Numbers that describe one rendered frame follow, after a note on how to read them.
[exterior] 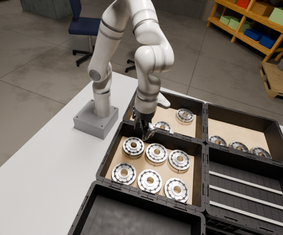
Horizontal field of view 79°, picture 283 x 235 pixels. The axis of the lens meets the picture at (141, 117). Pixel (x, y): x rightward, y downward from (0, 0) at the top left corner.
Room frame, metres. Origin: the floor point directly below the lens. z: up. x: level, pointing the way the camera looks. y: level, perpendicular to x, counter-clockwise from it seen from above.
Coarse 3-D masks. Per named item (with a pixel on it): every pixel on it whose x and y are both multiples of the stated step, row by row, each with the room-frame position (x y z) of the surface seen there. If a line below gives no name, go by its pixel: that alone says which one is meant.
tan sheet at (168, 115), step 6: (162, 108) 0.78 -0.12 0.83; (156, 114) 0.72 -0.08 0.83; (162, 114) 0.73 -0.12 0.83; (168, 114) 0.74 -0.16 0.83; (174, 114) 0.75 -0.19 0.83; (156, 120) 0.67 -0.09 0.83; (162, 120) 0.68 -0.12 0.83; (168, 120) 0.69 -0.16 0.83; (174, 120) 0.70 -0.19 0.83; (174, 126) 0.65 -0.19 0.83; (180, 126) 0.66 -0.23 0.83; (186, 126) 0.67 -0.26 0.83; (192, 126) 0.68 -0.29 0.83; (180, 132) 0.62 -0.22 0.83; (186, 132) 0.62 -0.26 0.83; (192, 132) 0.63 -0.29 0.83
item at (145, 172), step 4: (144, 172) 0.34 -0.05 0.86; (148, 172) 0.34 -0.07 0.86; (152, 172) 0.35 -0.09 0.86; (156, 172) 0.35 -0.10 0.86; (140, 176) 0.32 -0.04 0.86; (144, 176) 0.32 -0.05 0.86; (156, 176) 0.33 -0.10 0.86; (160, 176) 0.33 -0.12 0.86; (140, 180) 0.30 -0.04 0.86; (156, 180) 0.31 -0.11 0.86; (160, 180) 0.31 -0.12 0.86; (140, 184) 0.28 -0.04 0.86; (144, 184) 0.29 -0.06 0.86; (156, 184) 0.30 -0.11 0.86; (160, 184) 0.30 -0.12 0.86; (140, 188) 0.27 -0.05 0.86; (144, 188) 0.27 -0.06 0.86; (148, 188) 0.27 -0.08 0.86; (152, 188) 0.28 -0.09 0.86; (156, 188) 0.28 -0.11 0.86; (152, 192) 0.26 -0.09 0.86; (156, 192) 0.27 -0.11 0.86
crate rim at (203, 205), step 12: (156, 132) 0.51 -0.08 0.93; (108, 156) 0.35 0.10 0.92; (204, 156) 0.42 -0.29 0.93; (204, 168) 0.36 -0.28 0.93; (108, 180) 0.25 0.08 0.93; (204, 180) 0.31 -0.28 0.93; (144, 192) 0.23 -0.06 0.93; (204, 192) 0.27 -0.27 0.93; (180, 204) 0.21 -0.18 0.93; (204, 204) 0.23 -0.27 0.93
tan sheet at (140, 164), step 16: (144, 144) 0.50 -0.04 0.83; (112, 160) 0.38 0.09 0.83; (128, 160) 0.40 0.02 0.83; (144, 160) 0.41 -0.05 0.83; (192, 160) 0.46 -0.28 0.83; (176, 176) 0.36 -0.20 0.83; (192, 176) 0.37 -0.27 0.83; (160, 192) 0.28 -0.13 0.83; (176, 192) 0.29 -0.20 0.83; (192, 192) 0.30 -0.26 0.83
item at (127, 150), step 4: (124, 140) 0.48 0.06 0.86; (128, 140) 0.48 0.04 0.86; (132, 140) 0.49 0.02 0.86; (136, 140) 0.49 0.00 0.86; (140, 140) 0.50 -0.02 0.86; (124, 144) 0.46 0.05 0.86; (128, 144) 0.46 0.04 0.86; (140, 144) 0.47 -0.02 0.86; (124, 148) 0.44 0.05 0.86; (128, 148) 0.44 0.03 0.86; (140, 148) 0.45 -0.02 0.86; (128, 152) 0.42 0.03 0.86; (132, 152) 0.42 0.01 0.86; (136, 152) 0.43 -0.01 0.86; (140, 152) 0.43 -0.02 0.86
